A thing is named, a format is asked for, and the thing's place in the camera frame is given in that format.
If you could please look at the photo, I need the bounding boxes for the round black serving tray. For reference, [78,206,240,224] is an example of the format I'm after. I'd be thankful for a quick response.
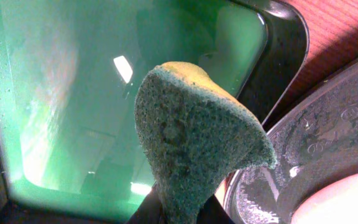
[224,59,358,224]

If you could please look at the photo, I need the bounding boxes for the dark green sponge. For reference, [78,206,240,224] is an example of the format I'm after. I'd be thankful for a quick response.
[134,62,277,223]

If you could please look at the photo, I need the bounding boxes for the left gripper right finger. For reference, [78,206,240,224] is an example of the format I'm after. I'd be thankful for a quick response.
[197,195,234,224]

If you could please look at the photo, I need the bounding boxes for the rectangular green tray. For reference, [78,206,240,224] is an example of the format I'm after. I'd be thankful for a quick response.
[0,0,309,223]

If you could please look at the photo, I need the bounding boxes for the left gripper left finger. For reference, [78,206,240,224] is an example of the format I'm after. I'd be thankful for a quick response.
[126,185,167,224]

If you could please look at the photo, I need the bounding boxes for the white plate front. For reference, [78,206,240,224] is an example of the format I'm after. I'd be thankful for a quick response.
[291,174,358,224]

